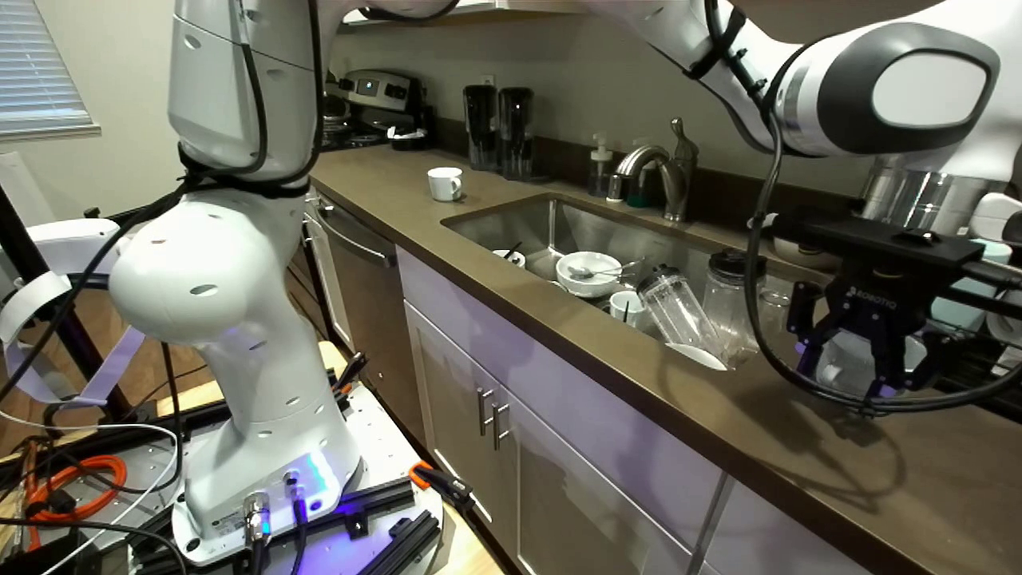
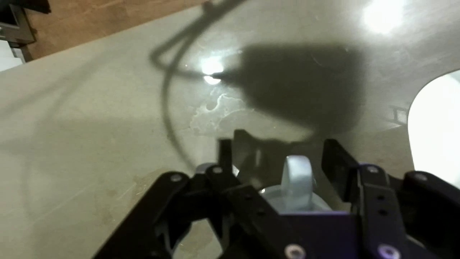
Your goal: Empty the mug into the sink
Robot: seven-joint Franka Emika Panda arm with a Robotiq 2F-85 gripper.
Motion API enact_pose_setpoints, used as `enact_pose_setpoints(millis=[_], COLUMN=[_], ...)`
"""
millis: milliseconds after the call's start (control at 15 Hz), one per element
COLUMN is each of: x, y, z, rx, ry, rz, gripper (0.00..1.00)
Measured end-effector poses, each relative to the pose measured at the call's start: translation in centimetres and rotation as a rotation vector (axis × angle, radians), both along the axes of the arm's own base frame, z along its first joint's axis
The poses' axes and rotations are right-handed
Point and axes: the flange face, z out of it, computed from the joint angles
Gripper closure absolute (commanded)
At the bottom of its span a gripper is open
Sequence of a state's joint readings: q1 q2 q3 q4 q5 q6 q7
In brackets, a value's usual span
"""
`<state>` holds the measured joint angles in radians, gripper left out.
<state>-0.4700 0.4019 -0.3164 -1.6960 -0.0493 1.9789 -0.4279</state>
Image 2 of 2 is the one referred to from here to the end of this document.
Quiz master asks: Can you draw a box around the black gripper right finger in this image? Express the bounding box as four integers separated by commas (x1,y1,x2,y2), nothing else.
321,137,460,259

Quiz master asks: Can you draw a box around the large white mug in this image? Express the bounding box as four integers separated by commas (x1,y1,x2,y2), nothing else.
258,155,333,217

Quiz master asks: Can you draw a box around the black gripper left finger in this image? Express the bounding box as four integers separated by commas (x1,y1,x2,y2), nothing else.
91,137,307,259

